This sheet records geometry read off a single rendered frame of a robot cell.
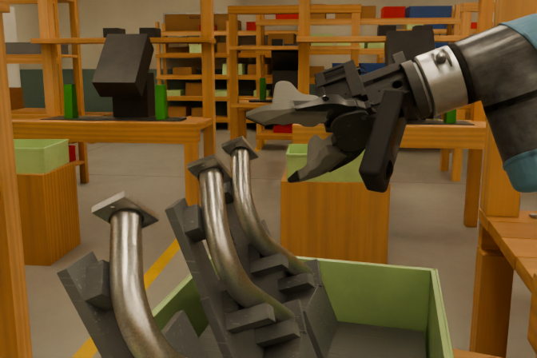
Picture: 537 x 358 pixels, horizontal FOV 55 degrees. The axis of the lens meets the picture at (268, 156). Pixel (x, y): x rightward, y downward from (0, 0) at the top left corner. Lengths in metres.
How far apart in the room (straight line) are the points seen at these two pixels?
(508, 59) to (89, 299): 0.49
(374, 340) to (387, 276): 0.11
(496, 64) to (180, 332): 0.46
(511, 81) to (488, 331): 1.23
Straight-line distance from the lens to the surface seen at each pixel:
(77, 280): 0.50
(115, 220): 0.51
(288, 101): 0.58
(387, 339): 0.96
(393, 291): 0.97
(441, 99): 0.61
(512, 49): 0.63
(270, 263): 0.81
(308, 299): 0.89
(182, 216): 0.63
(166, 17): 11.61
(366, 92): 0.64
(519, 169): 0.64
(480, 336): 1.77
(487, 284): 1.70
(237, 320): 0.66
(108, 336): 0.51
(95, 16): 12.21
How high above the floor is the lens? 1.31
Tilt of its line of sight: 10 degrees down
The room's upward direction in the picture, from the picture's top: straight up
